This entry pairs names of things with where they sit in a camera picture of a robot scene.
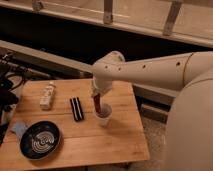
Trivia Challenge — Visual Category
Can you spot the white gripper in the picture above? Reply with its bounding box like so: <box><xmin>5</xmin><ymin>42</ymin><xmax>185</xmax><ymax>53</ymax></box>
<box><xmin>91</xmin><ymin>77</ymin><xmax>112</xmax><ymax>97</ymax></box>

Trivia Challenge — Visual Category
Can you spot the white robot base body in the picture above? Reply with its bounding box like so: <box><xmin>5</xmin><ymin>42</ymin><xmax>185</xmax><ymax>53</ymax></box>
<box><xmin>163</xmin><ymin>69</ymin><xmax>213</xmax><ymax>171</ymax></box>

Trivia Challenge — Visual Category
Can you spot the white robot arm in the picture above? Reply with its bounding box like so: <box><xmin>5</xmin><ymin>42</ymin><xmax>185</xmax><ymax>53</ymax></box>
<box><xmin>92</xmin><ymin>51</ymin><xmax>213</xmax><ymax>97</ymax></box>

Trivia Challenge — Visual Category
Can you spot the black striped rectangular block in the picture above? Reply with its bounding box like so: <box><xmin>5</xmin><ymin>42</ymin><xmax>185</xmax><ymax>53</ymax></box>
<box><xmin>70</xmin><ymin>97</ymin><xmax>84</xmax><ymax>122</ymax></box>

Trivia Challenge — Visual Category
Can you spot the white bottle lying flat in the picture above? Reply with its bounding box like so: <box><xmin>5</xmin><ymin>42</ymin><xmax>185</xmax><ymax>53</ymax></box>
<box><xmin>40</xmin><ymin>81</ymin><xmax>56</xmax><ymax>110</ymax></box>

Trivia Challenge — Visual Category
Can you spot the black patterned bowl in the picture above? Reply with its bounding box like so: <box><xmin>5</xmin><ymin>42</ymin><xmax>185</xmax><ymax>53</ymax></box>
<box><xmin>20</xmin><ymin>121</ymin><xmax>61</xmax><ymax>160</ymax></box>

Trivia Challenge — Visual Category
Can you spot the blue cloth piece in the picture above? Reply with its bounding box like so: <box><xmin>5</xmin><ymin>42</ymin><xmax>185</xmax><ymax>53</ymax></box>
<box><xmin>11</xmin><ymin>121</ymin><xmax>27</xmax><ymax>139</ymax></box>

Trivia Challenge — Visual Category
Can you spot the black equipment with cables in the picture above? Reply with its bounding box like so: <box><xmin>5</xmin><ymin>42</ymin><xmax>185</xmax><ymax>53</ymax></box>
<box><xmin>0</xmin><ymin>52</ymin><xmax>25</xmax><ymax>145</ymax></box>

